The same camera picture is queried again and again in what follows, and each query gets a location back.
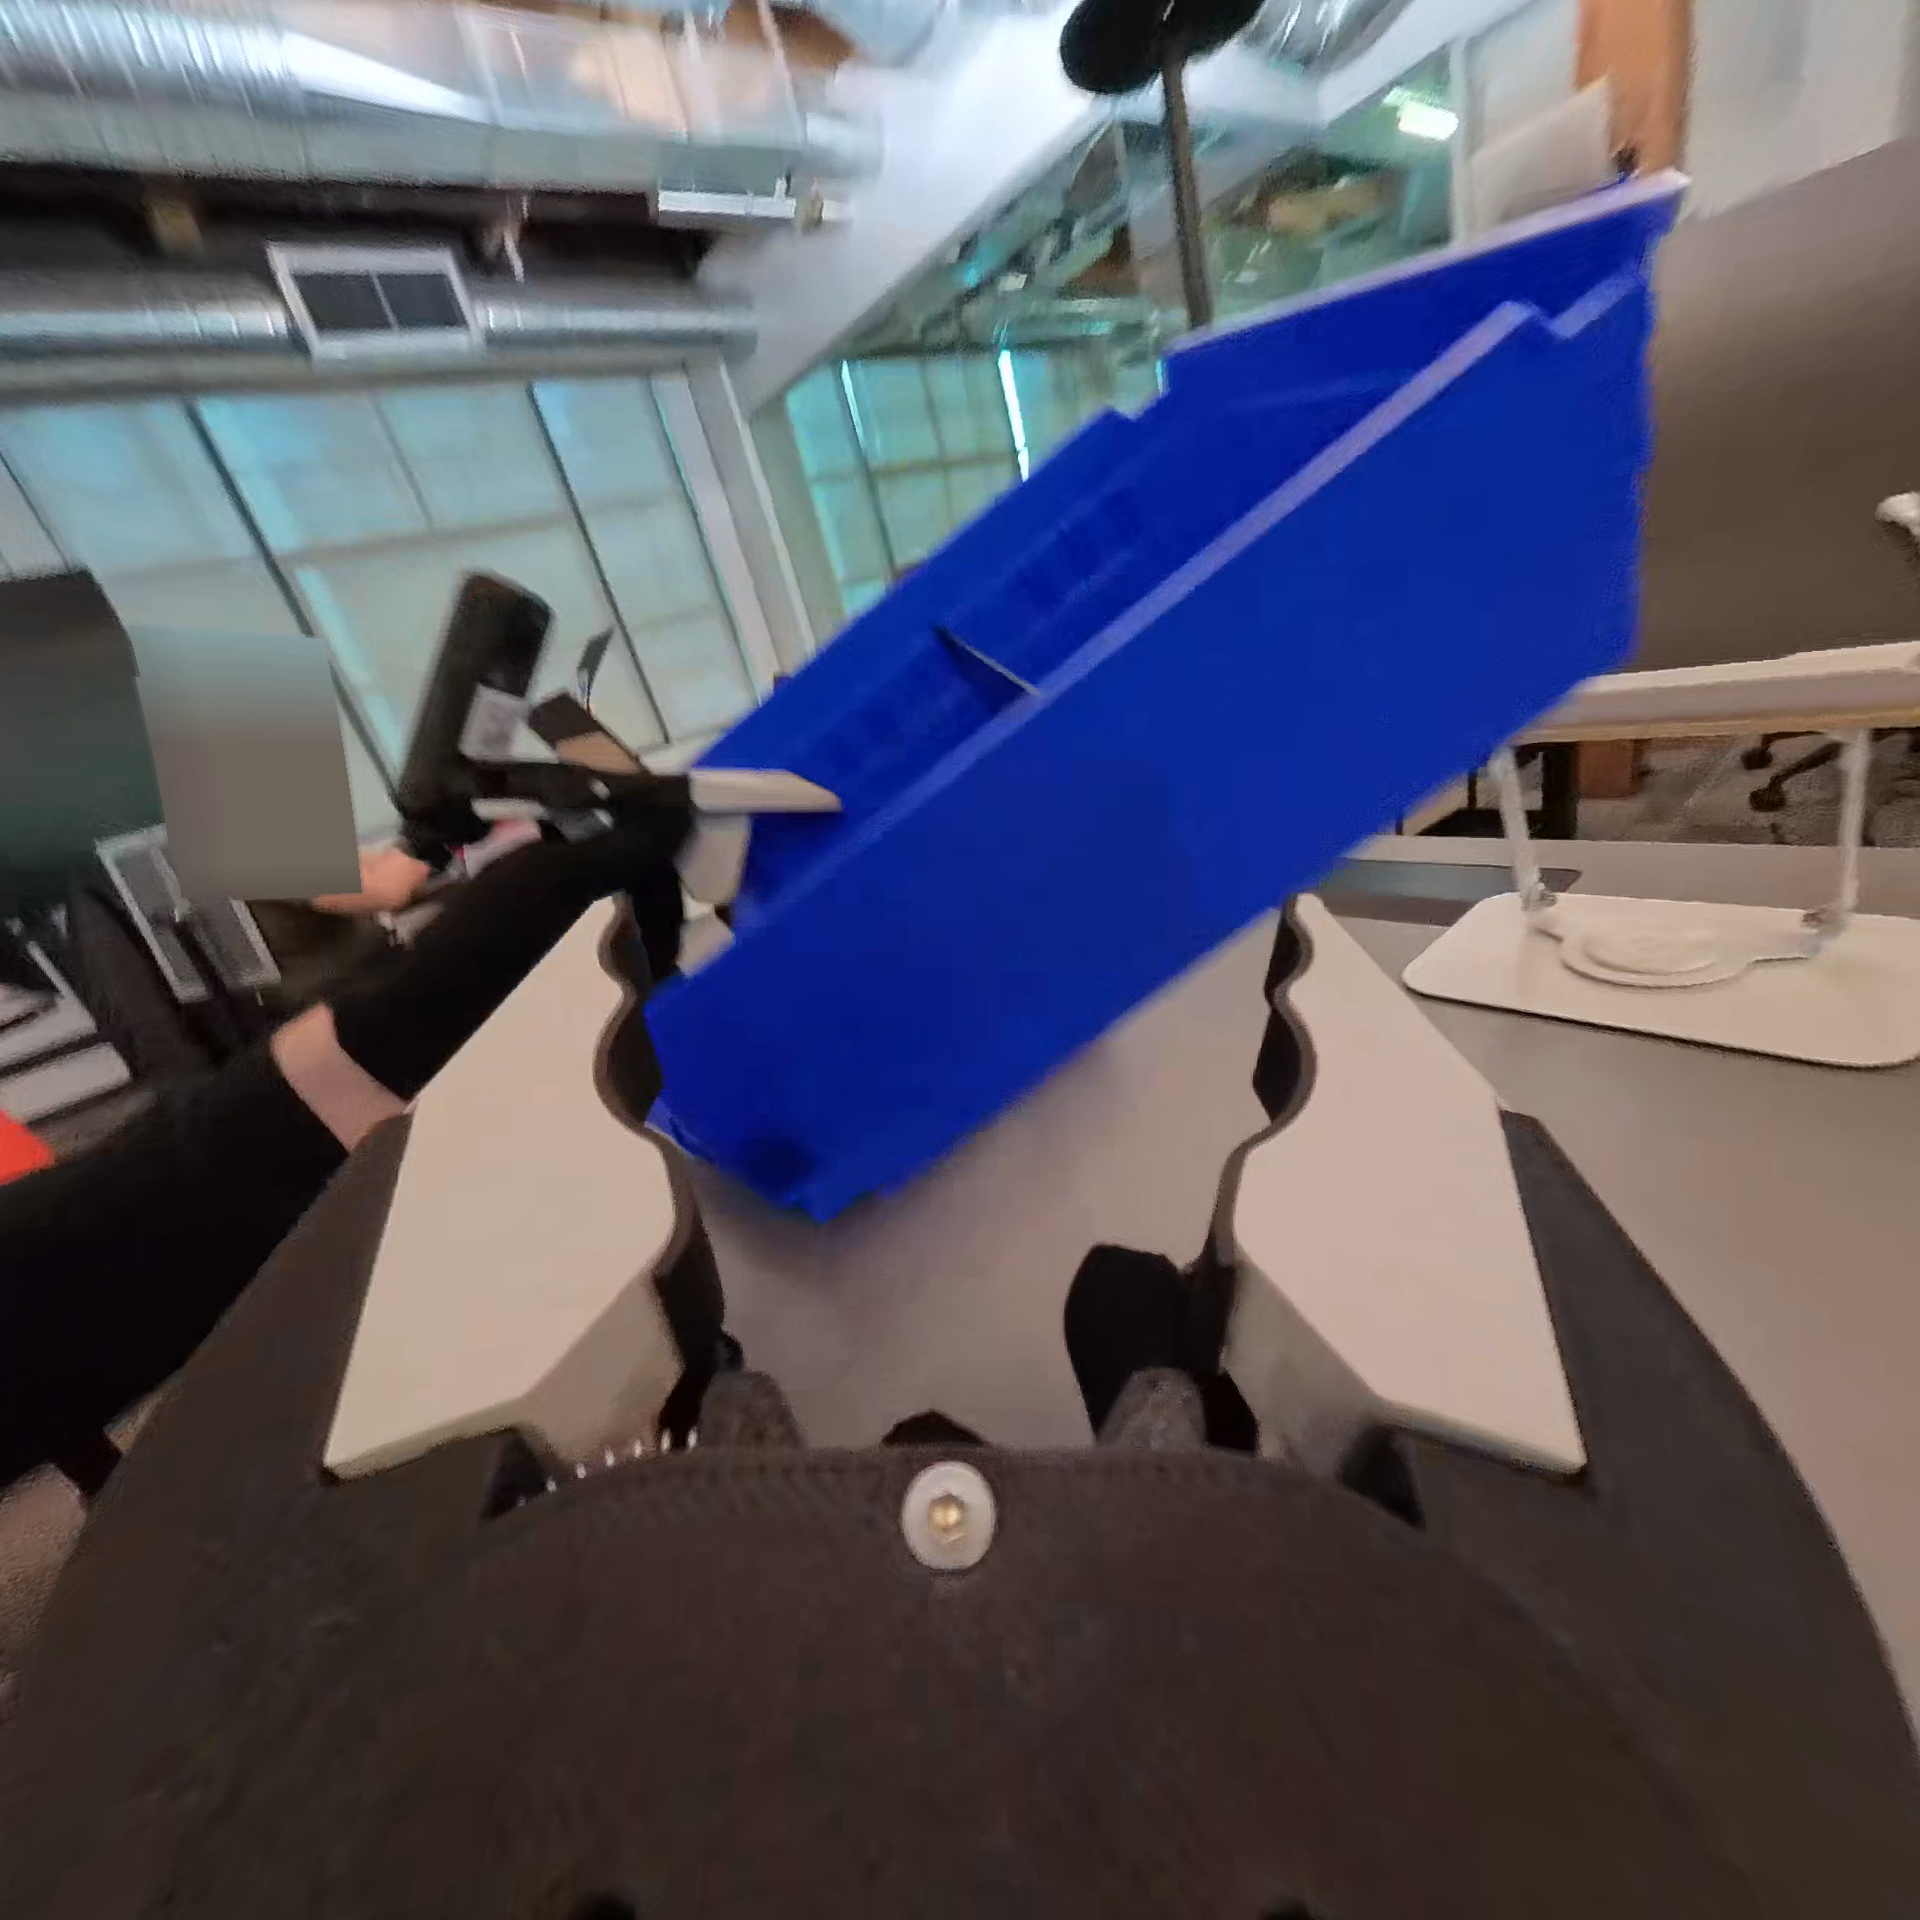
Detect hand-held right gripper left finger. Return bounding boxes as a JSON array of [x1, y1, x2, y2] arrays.
[[320, 894, 723, 1482]]

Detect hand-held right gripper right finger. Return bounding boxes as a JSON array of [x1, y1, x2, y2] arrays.
[[1198, 894, 1594, 1479]]

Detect blue plastic storage bin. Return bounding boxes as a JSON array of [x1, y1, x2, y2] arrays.
[[644, 172, 1688, 1224]]

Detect person's left forearm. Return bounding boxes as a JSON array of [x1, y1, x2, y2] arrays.
[[0, 1001, 410, 1489]]

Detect person's left hand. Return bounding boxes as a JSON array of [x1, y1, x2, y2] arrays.
[[333, 813, 701, 1106]]

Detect wooden book stand white base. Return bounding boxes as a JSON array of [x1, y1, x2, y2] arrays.
[[1400, 142, 1920, 1069]]

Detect air vent grille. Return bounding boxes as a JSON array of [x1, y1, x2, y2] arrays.
[[269, 240, 485, 360]]

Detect black office chair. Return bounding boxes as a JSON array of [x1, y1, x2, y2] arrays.
[[1739, 730, 1876, 812]]

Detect black floor lamp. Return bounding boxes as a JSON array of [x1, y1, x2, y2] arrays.
[[1055, 0, 1263, 328]]

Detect dark grey panel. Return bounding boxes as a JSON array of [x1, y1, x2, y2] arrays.
[[1627, 142, 1920, 676]]

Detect silver ventilation duct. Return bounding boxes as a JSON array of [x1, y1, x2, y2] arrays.
[[0, 0, 886, 377]]

